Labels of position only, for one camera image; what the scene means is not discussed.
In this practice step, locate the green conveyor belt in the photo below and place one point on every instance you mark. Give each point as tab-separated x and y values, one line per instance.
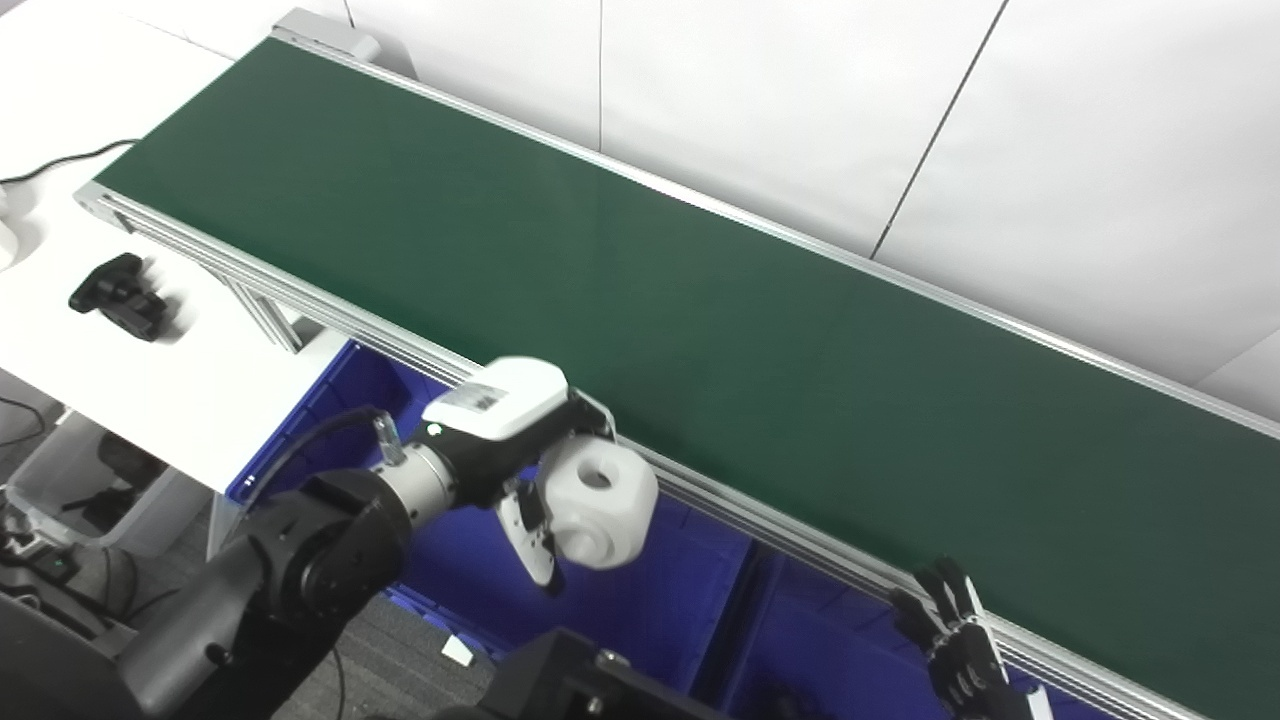
300	305
700	300

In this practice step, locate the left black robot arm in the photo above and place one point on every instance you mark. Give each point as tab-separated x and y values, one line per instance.
300	560

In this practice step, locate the white hexagonal part with hole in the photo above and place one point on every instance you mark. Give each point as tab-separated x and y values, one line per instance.
620	510

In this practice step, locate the black bracket part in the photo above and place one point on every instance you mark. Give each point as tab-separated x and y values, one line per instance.
120	295

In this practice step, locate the black robot torso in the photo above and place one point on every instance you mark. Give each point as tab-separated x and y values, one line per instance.
560	680

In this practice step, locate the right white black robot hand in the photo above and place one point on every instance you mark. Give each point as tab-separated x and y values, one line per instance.
960	650

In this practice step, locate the grey conveyor motor housing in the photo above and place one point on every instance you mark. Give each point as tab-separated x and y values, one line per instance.
350	45

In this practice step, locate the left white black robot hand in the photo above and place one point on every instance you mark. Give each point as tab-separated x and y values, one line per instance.
500	400

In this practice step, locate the small white tag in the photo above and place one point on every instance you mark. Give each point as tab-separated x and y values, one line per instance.
458	650

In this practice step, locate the blue plastic bin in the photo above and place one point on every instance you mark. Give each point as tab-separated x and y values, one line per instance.
830	640
650	600

